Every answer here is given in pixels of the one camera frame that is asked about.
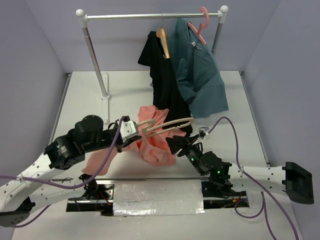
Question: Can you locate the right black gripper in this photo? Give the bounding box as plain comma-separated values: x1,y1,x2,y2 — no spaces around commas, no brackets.
165,134,205,176

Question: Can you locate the silver foil cover panel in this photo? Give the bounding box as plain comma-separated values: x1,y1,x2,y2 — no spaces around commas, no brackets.
113,179,205,217

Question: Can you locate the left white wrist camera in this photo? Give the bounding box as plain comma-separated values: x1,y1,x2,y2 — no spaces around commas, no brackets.
120,120,139,142

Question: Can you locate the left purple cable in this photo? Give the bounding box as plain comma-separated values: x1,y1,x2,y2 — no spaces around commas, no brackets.
0,116,131,228

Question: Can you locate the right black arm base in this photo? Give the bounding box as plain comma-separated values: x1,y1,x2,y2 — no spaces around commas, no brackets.
201,181,249,210

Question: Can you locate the salmon pink t shirt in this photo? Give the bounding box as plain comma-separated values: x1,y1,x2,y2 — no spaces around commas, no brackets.
81,105,186,175

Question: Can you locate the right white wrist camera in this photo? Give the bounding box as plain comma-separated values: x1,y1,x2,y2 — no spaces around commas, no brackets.
198,126,210,141

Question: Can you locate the teal t shirt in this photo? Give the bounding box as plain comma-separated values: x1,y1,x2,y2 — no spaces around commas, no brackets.
168,18,229,119

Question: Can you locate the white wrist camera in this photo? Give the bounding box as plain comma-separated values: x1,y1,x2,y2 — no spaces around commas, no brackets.
198,126,210,141
120,120,139,142

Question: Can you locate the wooden hanger with black shirt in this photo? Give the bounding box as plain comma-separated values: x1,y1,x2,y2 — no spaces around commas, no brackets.
156,22,170,59

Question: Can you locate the white and silver clothes rack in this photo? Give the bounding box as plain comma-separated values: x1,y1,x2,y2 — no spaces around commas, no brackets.
76,5,229,125

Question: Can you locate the black t shirt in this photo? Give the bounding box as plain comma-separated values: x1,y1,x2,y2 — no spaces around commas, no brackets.
137,31,191,122

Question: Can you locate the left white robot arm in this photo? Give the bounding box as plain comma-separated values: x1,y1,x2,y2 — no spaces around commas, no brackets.
0,115,140,228

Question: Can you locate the light wooden hanger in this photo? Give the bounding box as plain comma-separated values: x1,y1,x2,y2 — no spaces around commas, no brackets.
137,117,195,138

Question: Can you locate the pink plastic hanger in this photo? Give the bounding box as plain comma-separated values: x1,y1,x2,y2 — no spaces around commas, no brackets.
187,6,210,46

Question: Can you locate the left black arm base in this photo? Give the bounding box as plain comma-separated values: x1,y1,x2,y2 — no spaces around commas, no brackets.
66,180,115,217

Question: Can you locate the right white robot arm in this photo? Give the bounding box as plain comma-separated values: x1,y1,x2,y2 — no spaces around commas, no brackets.
166,134,315,205

